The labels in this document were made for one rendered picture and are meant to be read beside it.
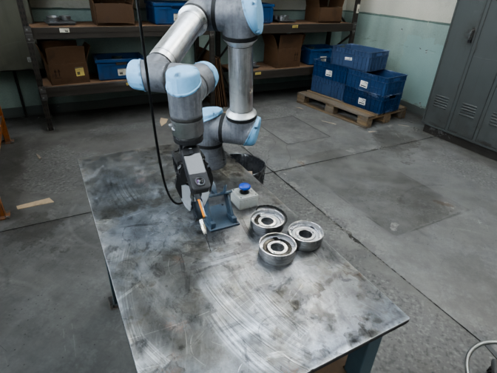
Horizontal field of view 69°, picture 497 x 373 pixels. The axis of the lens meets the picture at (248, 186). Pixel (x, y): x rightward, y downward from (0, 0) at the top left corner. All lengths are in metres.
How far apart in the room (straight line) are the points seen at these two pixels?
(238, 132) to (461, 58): 3.37
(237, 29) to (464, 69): 3.45
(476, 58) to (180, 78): 3.80
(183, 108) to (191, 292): 0.44
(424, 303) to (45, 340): 1.90
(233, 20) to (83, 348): 1.52
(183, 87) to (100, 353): 1.38
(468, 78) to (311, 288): 3.67
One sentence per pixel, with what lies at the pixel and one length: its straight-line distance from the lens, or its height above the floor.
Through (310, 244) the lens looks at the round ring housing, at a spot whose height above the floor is 0.83.
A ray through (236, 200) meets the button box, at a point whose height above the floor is 0.83.
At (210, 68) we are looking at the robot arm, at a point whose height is 1.28.
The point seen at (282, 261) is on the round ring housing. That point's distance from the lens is 0.99.
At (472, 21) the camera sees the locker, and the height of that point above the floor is 1.20.
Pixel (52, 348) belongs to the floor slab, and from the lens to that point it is 1.98.
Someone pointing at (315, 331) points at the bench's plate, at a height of 0.80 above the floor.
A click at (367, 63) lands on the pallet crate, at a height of 0.68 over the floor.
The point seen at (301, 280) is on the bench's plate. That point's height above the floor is 0.80.
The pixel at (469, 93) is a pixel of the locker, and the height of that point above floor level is 0.56.
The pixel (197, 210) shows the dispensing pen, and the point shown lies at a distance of 0.94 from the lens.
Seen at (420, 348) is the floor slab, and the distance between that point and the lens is 2.03.
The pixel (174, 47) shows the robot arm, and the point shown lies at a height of 1.31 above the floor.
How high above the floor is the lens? 1.47
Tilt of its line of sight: 30 degrees down
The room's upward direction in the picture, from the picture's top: 3 degrees clockwise
